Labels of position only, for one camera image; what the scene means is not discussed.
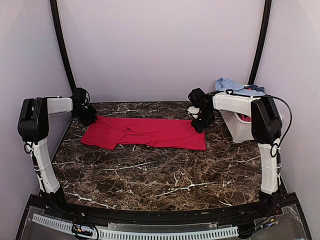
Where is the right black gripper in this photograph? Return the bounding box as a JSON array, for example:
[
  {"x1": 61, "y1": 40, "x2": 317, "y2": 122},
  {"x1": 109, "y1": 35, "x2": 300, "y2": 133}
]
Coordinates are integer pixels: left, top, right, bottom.
[{"x1": 191, "y1": 108, "x2": 216, "y2": 133}]

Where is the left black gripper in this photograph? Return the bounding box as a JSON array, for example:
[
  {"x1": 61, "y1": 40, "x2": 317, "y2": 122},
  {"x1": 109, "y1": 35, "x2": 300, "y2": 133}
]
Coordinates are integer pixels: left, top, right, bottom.
[{"x1": 71, "y1": 104, "x2": 97, "y2": 126}]

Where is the red t-shirt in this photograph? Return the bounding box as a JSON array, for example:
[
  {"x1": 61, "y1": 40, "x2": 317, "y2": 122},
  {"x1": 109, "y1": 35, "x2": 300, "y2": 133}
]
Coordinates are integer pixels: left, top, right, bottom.
[{"x1": 80, "y1": 116, "x2": 206, "y2": 151}]

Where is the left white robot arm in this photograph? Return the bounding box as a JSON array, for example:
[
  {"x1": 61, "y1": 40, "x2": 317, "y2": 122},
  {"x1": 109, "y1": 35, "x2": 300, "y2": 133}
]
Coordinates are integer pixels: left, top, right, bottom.
[{"x1": 17, "y1": 96, "x2": 97, "y2": 218}]

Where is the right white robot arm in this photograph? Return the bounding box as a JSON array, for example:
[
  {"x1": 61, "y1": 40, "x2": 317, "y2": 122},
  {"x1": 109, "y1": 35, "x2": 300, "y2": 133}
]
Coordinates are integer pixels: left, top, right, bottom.
[{"x1": 186, "y1": 88, "x2": 285, "y2": 217}]

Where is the white plastic laundry bin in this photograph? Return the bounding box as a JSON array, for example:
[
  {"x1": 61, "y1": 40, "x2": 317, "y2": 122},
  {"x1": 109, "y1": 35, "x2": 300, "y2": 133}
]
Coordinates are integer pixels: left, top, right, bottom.
[{"x1": 219, "y1": 109, "x2": 285, "y2": 144}]

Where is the light blue shirt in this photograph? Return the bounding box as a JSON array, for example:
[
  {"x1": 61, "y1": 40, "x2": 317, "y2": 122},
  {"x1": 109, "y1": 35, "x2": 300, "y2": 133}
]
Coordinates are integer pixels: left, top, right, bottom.
[{"x1": 215, "y1": 78, "x2": 265, "y2": 97}]

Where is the pink garment in bin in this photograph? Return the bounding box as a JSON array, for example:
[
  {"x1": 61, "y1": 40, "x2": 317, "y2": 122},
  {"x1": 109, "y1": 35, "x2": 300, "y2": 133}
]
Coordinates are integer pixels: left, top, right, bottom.
[{"x1": 237, "y1": 113, "x2": 252, "y2": 122}]

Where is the dark blue garment in bin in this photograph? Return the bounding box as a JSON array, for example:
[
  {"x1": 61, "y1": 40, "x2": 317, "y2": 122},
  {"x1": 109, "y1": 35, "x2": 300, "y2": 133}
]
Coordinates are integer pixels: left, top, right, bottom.
[{"x1": 244, "y1": 84, "x2": 265, "y2": 93}]

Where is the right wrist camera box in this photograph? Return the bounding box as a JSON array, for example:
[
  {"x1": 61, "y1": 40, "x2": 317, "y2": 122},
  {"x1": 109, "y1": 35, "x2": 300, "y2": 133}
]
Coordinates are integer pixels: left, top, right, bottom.
[{"x1": 188, "y1": 88, "x2": 206, "y2": 108}]

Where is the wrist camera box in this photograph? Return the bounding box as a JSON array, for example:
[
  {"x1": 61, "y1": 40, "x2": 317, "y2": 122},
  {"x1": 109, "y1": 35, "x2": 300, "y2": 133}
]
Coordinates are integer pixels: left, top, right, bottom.
[
  {"x1": 188, "y1": 88, "x2": 206, "y2": 108},
  {"x1": 71, "y1": 87, "x2": 89, "y2": 104}
]

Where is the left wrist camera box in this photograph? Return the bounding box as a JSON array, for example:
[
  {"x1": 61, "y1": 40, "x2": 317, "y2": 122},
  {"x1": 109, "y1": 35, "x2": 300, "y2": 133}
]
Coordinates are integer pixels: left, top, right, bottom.
[{"x1": 71, "y1": 87, "x2": 89, "y2": 104}]

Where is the left electronics board with wires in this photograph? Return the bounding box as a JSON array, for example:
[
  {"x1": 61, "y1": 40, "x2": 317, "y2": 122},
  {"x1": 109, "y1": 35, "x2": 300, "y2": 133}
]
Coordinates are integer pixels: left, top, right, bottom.
[{"x1": 69, "y1": 212, "x2": 100, "y2": 240}]

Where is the electronics board with wires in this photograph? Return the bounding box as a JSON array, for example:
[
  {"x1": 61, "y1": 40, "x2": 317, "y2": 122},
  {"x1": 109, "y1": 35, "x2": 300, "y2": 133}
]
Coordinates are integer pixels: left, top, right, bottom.
[
  {"x1": 69, "y1": 212, "x2": 100, "y2": 240},
  {"x1": 254, "y1": 215, "x2": 280, "y2": 232}
]

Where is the right black frame post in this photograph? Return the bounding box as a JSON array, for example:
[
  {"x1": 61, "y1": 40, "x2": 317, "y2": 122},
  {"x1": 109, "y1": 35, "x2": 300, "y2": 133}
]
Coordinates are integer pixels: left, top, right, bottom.
[{"x1": 247, "y1": 0, "x2": 272, "y2": 85}]

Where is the black frame post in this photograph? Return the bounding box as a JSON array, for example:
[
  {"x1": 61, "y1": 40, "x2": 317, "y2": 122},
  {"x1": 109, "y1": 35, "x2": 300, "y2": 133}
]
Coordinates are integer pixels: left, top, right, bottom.
[
  {"x1": 49, "y1": 0, "x2": 76, "y2": 93},
  {"x1": 247, "y1": 0, "x2": 272, "y2": 85}
]

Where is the left black frame post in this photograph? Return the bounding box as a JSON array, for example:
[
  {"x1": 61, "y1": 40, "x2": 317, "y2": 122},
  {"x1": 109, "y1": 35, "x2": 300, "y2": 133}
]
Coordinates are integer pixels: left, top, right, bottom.
[{"x1": 49, "y1": 0, "x2": 76, "y2": 93}]

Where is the white slotted cable duct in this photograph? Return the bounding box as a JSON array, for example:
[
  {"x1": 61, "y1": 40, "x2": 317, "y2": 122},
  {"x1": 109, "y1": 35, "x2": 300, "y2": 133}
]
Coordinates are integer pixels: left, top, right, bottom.
[{"x1": 32, "y1": 213, "x2": 239, "y2": 240}]

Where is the right electronics board with wires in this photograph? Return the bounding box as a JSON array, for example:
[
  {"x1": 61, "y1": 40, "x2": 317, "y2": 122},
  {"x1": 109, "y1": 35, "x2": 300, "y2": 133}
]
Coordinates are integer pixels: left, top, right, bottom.
[{"x1": 254, "y1": 215, "x2": 280, "y2": 232}]

